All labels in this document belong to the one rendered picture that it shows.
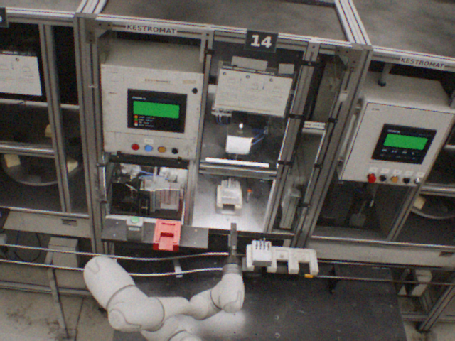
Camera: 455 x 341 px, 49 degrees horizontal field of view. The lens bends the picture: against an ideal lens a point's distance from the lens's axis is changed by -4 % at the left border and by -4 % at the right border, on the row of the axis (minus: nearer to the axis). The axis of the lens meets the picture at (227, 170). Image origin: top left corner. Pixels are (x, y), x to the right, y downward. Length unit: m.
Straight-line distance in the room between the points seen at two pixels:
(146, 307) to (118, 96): 0.91
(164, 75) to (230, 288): 0.91
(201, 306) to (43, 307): 1.56
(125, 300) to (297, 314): 1.22
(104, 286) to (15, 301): 1.84
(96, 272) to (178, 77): 0.84
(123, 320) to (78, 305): 1.80
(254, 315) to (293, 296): 0.25
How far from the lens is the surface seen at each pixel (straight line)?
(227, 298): 2.14
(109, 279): 1.80
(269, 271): 2.65
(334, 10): 2.44
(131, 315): 1.73
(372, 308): 2.90
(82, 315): 3.47
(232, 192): 2.74
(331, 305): 2.83
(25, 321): 3.50
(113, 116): 2.27
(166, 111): 2.19
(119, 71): 2.14
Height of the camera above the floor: 2.93
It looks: 42 degrees down
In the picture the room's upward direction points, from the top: 9 degrees clockwise
